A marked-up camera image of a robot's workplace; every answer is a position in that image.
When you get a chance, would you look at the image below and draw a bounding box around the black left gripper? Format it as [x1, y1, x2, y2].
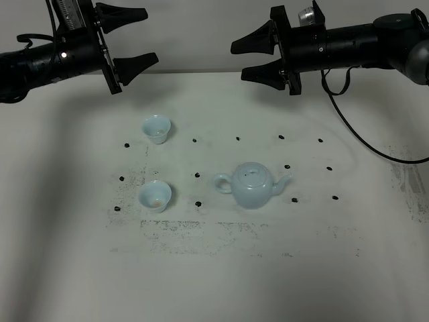
[50, 2, 159, 95]

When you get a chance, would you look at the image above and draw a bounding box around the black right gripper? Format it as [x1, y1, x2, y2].
[231, 5, 326, 95]

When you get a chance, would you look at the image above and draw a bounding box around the light blue porcelain teapot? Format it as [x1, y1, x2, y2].
[212, 162, 293, 209]

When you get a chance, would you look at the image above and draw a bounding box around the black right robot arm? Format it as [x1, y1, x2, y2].
[231, 2, 428, 95]

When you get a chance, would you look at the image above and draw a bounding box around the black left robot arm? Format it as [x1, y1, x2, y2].
[1, 1, 159, 104]

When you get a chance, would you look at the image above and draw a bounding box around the far light blue teacup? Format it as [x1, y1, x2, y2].
[141, 115, 172, 144]

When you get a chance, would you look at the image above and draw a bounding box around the light blue teacup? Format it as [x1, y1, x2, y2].
[138, 180, 172, 213]
[141, 115, 172, 144]

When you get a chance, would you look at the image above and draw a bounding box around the near light blue teacup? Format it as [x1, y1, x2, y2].
[138, 180, 172, 213]

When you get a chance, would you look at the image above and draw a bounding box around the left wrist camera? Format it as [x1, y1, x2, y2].
[52, 0, 93, 34]

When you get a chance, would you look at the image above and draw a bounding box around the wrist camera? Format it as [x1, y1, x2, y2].
[298, 0, 325, 27]
[52, 0, 93, 34]

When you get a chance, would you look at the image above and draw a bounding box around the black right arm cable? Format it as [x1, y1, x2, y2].
[320, 66, 429, 164]

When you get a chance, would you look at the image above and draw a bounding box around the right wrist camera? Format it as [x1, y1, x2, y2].
[298, 0, 325, 27]

